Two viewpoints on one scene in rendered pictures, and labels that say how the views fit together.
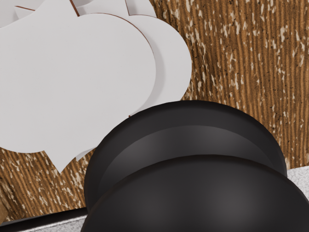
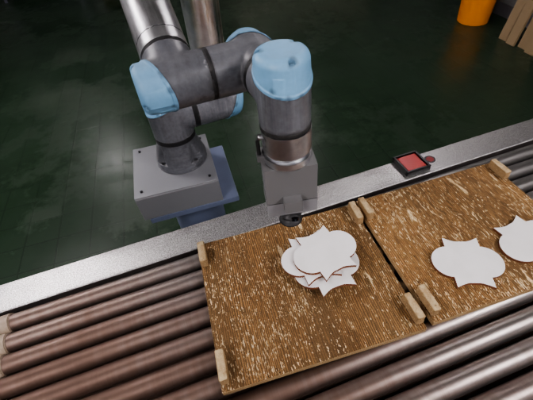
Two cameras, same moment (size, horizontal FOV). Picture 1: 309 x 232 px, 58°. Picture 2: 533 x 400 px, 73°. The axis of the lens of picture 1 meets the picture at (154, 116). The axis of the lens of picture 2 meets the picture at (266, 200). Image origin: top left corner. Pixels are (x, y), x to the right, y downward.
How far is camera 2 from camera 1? 0.61 m
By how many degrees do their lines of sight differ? 21
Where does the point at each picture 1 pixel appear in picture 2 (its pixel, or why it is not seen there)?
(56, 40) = (326, 264)
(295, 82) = (238, 267)
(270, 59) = (250, 273)
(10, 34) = (341, 264)
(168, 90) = (288, 255)
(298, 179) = (224, 233)
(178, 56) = (286, 265)
